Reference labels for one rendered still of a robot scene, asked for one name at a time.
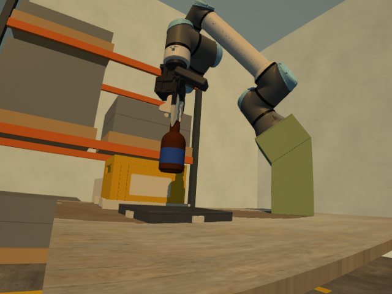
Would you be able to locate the yellow bottle crate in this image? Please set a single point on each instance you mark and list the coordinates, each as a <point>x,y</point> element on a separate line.
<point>140,180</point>

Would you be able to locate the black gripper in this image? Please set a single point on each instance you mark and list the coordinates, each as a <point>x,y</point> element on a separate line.
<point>172,90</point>

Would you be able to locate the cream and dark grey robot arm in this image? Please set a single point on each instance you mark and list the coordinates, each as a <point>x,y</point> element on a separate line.
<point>274,80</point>

